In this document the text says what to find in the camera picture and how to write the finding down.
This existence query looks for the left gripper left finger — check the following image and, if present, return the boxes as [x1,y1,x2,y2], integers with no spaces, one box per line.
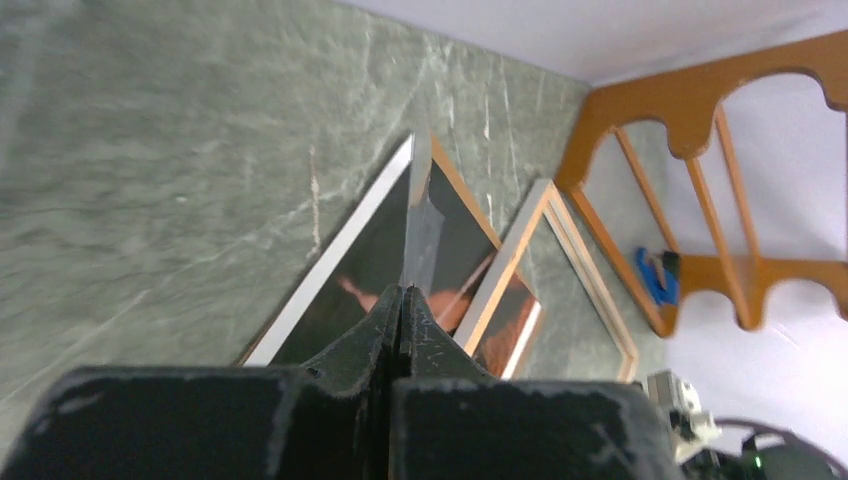
[1,286,403,479]

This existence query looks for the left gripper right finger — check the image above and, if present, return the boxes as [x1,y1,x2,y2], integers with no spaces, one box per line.
[390,287,683,479]

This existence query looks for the wooden picture frame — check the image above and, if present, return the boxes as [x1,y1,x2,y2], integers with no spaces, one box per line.
[454,179,639,383]

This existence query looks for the printed photo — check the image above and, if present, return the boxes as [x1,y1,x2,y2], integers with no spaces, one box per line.
[241,132,541,379]

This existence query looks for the clear glass pane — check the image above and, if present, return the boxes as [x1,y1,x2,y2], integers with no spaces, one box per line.
[401,127,444,295]

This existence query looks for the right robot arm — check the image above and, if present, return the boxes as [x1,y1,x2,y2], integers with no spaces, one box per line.
[681,418,847,480]

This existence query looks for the blue stapler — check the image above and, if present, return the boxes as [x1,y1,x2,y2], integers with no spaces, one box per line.
[635,247,681,307]

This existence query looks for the orange wooden rack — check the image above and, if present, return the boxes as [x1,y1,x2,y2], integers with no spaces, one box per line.
[554,31,847,338]

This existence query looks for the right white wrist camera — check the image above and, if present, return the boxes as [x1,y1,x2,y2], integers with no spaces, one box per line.
[647,370,722,465]

